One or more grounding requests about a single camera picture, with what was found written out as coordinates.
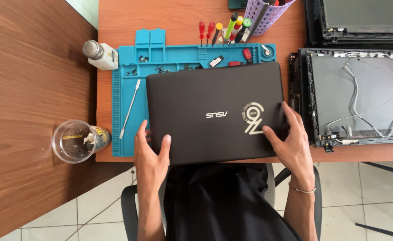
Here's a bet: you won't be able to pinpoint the person's left hand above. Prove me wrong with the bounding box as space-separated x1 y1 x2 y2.
134 119 172 195

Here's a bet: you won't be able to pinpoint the person's right hand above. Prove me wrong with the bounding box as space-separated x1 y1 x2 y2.
262 101 316 192

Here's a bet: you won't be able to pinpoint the black laptop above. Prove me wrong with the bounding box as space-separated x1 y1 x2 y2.
146 62 289 166

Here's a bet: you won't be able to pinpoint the black office chair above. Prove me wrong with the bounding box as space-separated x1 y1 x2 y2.
121 163 322 241

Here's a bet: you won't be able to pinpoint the metal spudger tool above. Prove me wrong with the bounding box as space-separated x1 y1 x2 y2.
119 79 141 139

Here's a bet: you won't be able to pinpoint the blue silicone repair mat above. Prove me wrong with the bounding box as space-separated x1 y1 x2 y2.
112 28 277 157

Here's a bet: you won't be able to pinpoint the clear plastic cup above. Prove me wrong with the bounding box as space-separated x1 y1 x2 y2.
51 120 112 164

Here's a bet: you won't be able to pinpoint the person's black clothing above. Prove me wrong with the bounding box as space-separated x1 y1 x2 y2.
163 163 302 241

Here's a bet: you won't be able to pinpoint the black metal furniture legs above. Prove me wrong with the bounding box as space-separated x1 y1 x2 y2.
355 162 393 241

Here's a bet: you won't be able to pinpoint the group of small black screws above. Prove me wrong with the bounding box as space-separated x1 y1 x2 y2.
129 55 171 76

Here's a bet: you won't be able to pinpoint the white bottle with metal cap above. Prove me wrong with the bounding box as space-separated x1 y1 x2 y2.
82 40 119 71

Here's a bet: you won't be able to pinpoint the black screwdriver with green cap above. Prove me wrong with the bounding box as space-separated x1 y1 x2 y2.
234 18 252 44

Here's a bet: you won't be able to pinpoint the long black flat tool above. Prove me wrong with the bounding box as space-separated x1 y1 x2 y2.
246 3 270 42

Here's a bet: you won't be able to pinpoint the purple perforated pen holder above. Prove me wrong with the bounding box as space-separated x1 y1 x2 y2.
243 0 296 36

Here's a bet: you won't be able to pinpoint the red screwdriver with yellow cap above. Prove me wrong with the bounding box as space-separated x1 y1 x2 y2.
229 16 244 46

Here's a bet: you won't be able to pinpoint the green and black screwdriver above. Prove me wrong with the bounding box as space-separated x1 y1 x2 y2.
224 12 238 44

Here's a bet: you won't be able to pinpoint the black screwdriver with yellow cap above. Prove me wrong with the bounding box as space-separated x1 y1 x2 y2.
211 23 223 47

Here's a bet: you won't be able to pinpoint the disassembled black laptop lid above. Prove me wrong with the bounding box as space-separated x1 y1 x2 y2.
304 0 393 47

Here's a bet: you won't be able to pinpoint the thin silver bracelet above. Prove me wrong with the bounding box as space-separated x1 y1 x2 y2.
288 182 316 194

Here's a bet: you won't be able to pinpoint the disassembled laptop lid with cables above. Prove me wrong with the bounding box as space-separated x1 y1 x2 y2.
288 48 393 153

